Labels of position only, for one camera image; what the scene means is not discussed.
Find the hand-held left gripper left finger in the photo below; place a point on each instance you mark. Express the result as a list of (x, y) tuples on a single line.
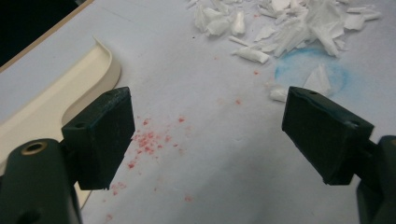
[(99, 137)]

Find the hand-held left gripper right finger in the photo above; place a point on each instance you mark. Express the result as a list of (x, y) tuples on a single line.
[(323, 137)]

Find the cream plastic dustpan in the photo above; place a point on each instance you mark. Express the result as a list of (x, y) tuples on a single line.
[(46, 109)]

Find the white table cover board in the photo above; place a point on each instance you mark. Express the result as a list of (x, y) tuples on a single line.
[(211, 149)]

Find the wooden table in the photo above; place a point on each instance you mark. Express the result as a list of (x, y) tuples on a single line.
[(46, 34)]

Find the pile of white paper scraps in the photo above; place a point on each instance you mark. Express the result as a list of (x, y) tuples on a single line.
[(320, 18)]

